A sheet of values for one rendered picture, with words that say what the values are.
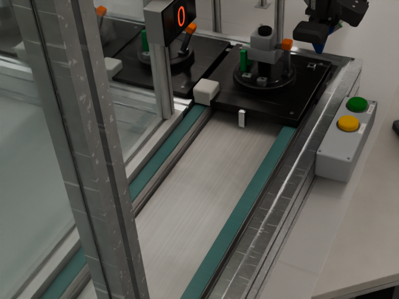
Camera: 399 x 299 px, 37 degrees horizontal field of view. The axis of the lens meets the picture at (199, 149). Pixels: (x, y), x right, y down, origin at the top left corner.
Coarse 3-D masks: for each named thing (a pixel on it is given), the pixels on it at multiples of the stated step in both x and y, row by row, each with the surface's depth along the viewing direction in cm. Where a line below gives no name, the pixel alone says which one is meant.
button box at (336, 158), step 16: (352, 96) 128; (352, 112) 124; (368, 112) 123; (336, 128) 120; (368, 128) 123; (320, 144) 117; (336, 144) 116; (352, 144) 116; (320, 160) 116; (336, 160) 114; (352, 160) 113; (336, 176) 116
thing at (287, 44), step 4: (284, 40) 125; (288, 40) 125; (292, 40) 125; (276, 44) 127; (280, 44) 127; (284, 44) 125; (288, 44) 124; (292, 44) 125; (276, 48) 126; (280, 48) 126; (284, 48) 125; (288, 48) 125; (284, 52) 126; (288, 52) 126; (284, 56) 127; (288, 56) 126; (284, 60) 127; (288, 60) 127; (284, 64) 128; (288, 64) 128; (284, 68) 129; (288, 68) 128; (288, 72) 129
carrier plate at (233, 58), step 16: (240, 48) 144; (224, 64) 139; (304, 64) 137; (320, 64) 136; (224, 80) 134; (304, 80) 132; (320, 80) 132; (224, 96) 129; (240, 96) 129; (256, 96) 128; (272, 96) 128; (288, 96) 128; (304, 96) 127; (256, 112) 125; (272, 112) 124; (288, 112) 123; (304, 112) 125
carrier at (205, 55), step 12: (180, 36) 150; (192, 36) 150; (168, 48) 140; (192, 48) 141; (204, 48) 145; (216, 48) 145; (180, 60) 138; (192, 60) 141; (204, 60) 141; (216, 60) 141; (180, 72) 137; (192, 72) 137; (204, 72) 137; (180, 84) 134; (192, 84) 133; (180, 96) 132
